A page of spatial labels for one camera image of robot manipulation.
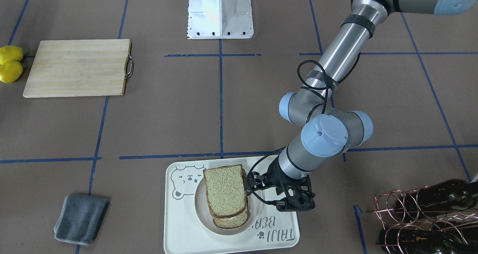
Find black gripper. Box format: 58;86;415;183
243;157;316;213

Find white bowl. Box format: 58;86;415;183
195;179;264;236

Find brown bread slice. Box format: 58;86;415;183
203;164;246;219

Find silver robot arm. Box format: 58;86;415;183
244;0;477;212

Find white bear tray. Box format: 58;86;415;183
164;157;300;254

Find toast with fried egg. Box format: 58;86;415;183
213;208;249;229

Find dark wine bottle back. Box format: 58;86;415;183
378;228;478;254

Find dark wine bottle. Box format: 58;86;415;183
394;179;478;221
378;228;478;254

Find grey folded cloth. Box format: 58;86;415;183
53;194;110;246

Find wooden cutting board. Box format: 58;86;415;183
23;38;134;98

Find dark wine bottle front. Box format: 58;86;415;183
394;179;478;221

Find whole yellow lemon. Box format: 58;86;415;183
0;61;23;84

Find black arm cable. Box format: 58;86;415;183
246;60;338;206

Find copper wire bottle rack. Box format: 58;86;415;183
373;179;477;254

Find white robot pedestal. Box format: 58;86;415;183
187;0;254;40

